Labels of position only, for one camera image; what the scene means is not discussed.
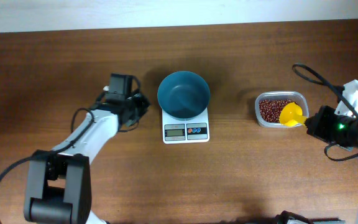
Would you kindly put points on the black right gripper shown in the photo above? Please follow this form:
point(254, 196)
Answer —
point(316, 123)

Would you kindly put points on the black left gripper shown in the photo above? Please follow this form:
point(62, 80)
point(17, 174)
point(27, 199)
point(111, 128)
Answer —
point(146, 98)

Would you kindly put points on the yellow plastic scoop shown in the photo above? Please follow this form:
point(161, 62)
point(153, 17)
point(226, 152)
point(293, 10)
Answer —
point(292, 115)

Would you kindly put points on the blue bowl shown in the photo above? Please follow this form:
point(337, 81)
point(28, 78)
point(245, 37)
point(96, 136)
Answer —
point(183, 95)

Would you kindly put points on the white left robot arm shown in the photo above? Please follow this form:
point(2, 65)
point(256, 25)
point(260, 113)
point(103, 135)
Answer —
point(59, 182)

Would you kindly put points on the white digital kitchen scale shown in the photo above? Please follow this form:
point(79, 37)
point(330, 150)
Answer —
point(180, 131)

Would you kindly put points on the clear plastic container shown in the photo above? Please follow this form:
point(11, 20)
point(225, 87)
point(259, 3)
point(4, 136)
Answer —
point(296, 97)

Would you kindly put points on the red beans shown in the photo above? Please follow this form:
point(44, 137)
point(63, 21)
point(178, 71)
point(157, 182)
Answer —
point(270, 109)

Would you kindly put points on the dark object at bottom edge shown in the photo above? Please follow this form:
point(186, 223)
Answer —
point(291, 218)

